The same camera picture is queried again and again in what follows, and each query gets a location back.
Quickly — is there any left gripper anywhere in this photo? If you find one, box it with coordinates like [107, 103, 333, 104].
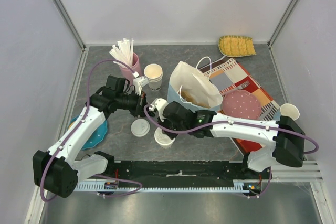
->
[116, 90, 155, 118]

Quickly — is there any blue white paper bag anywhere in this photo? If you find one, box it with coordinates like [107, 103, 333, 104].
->
[167, 61, 223, 112]

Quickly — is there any white paper coffee cup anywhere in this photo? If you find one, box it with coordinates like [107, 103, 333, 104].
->
[158, 141, 174, 148]

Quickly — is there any brown cardboard cup carrier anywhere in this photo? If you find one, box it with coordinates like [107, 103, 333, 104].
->
[179, 90, 209, 108]

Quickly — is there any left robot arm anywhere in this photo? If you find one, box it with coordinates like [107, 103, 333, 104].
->
[33, 76, 147, 198]

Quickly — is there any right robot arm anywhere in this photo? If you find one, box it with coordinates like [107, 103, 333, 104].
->
[149, 100, 305, 179]

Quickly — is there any white plastic cup lid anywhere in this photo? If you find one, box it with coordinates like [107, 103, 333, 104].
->
[131, 119, 150, 137]

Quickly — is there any pink straw holder cup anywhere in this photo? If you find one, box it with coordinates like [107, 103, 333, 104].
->
[119, 53, 142, 84]

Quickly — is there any stack of paper cups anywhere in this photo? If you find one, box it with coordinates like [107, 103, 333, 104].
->
[144, 63, 163, 91]

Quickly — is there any blue dotted plate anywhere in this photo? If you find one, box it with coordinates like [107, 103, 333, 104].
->
[67, 120, 108, 150]

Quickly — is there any bundle of wrapped straws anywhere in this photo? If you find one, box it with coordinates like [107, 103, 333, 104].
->
[109, 38, 134, 67]

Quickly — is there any pink dotted plate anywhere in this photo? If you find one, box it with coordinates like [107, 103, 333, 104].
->
[221, 90, 262, 120]

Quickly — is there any colourful patchwork placemat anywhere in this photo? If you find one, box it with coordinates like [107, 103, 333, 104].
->
[199, 57, 305, 154]

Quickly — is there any yellow woven basket tray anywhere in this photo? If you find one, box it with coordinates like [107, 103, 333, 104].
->
[218, 35, 256, 58]

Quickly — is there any light blue mug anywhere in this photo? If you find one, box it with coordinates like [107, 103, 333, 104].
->
[279, 103, 300, 121]

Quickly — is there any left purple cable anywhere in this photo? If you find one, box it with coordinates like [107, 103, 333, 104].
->
[40, 60, 144, 203]

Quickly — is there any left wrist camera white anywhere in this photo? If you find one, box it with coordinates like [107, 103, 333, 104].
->
[133, 76, 149, 94]

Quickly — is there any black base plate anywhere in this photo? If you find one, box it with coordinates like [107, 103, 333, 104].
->
[104, 161, 270, 187]

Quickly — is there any pink handled fork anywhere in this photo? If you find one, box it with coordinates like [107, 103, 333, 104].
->
[222, 81, 250, 95]

